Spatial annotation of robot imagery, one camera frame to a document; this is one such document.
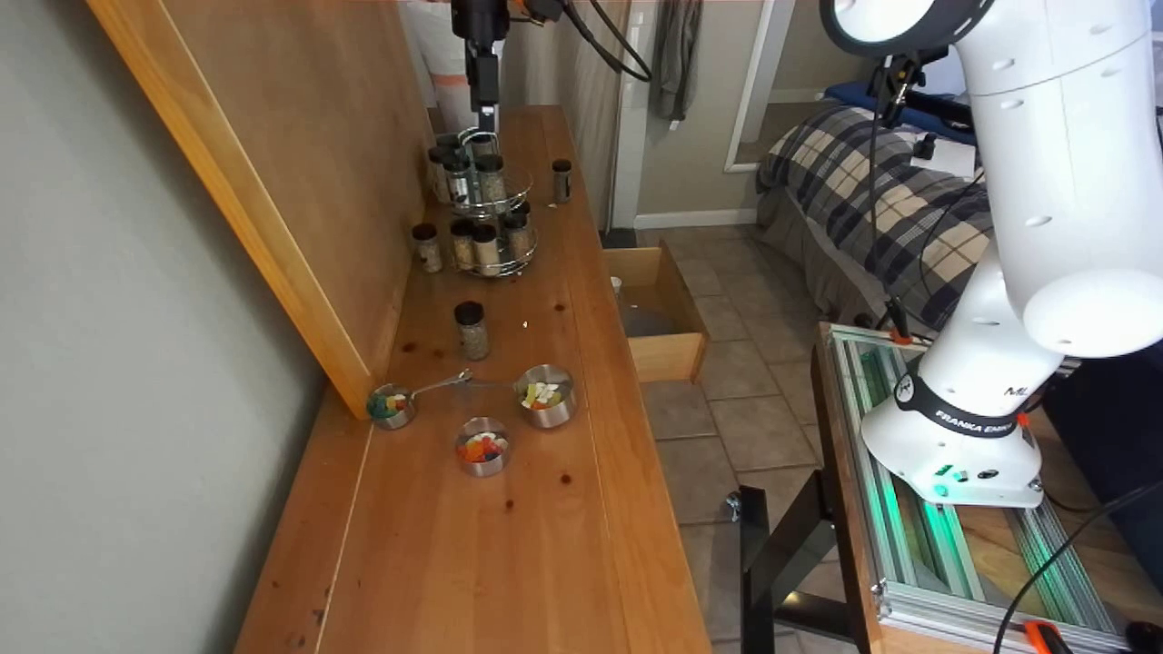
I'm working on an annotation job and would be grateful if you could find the pine wood dresser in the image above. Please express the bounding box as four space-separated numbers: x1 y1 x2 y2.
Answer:
233 102 721 654

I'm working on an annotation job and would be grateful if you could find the glass bowl with vegetables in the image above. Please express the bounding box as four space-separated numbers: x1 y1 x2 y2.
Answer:
511 360 583 433

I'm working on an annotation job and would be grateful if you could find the open pine drawer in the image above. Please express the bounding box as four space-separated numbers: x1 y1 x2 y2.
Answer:
601 241 708 387

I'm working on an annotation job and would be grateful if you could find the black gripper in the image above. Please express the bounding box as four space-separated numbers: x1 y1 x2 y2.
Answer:
451 0 517 133

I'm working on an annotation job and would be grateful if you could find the black red clamp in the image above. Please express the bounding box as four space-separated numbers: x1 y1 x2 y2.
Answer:
881 293 927 355

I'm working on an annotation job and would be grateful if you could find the black metal stand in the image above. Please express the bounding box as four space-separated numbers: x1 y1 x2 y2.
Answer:
736 464 875 654

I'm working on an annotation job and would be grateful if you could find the black cable bundle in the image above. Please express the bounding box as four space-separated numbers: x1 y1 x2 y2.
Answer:
530 0 663 86

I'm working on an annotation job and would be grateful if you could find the orange clamp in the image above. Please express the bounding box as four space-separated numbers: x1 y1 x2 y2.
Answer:
1022 618 1069 654

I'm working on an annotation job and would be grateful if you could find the dark blue furniture piece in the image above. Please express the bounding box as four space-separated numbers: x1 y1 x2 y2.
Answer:
1039 343 1163 596

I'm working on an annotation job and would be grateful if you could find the blue item on bed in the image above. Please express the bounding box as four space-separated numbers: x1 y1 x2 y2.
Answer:
828 77 984 148

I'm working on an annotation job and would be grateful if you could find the thin black floor cable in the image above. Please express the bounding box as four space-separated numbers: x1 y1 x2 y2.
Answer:
990 476 1163 654

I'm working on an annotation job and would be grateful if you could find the white framed mirror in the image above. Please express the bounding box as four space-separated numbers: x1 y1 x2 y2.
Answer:
725 0 805 173

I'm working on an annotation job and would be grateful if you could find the beige curtain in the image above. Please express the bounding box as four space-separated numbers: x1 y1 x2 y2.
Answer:
520 0 633 232

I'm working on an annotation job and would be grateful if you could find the hanging grey garment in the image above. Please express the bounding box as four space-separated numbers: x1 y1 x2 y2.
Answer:
650 0 707 133

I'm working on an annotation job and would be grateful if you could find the aluminium extrusion frame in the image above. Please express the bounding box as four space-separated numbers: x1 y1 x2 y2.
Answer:
816 320 1137 654

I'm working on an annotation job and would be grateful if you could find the chrome wire spice rack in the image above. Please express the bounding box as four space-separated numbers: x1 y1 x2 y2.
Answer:
423 121 543 283

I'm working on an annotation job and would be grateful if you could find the steel cup with orange bits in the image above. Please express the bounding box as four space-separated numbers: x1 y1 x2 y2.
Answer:
454 413 517 484

